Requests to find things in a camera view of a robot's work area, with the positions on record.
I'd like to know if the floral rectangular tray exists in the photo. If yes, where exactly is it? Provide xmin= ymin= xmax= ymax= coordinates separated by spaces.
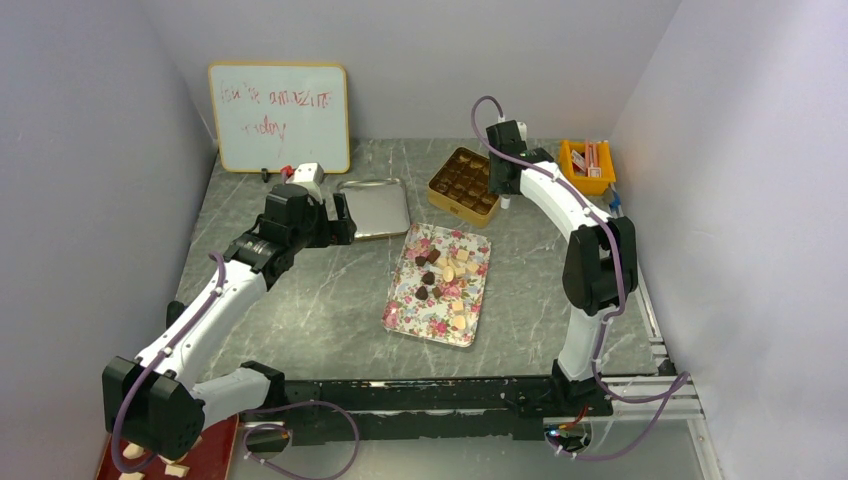
xmin=382 ymin=223 xmax=492 ymax=348

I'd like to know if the whiteboard with red writing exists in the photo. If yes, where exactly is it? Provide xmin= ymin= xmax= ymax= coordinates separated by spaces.
xmin=207 ymin=62 xmax=351 ymax=174

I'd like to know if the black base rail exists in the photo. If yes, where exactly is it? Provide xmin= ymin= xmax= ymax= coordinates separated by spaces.
xmin=241 ymin=374 xmax=613 ymax=446

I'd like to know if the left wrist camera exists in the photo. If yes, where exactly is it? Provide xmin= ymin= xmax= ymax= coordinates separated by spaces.
xmin=280 ymin=163 xmax=325 ymax=203

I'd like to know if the gold chocolate tin box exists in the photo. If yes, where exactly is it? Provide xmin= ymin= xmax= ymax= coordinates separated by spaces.
xmin=427 ymin=147 xmax=500 ymax=228

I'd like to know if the dark rectangular chocolate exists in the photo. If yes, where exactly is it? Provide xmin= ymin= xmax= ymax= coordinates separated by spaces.
xmin=427 ymin=249 xmax=441 ymax=264

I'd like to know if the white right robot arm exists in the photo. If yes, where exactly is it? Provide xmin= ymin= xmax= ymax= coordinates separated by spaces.
xmin=486 ymin=118 xmax=638 ymax=415

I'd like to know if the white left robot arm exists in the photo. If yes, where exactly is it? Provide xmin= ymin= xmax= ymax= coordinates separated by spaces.
xmin=102 ymin=184 xmax=357 ymax=459

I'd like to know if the orange parts bin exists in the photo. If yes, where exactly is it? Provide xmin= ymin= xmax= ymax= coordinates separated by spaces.
xmin=558 ymin=140 xmax=616 ymax=196

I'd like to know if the silver tin lid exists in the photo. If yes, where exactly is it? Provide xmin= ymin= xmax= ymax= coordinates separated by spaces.
xmin=336 ymin=178 xmax=411 ymax=240

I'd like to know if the red tray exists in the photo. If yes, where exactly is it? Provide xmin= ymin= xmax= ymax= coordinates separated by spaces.
xmin=94 ymin=416 xmax=239 ymax=480

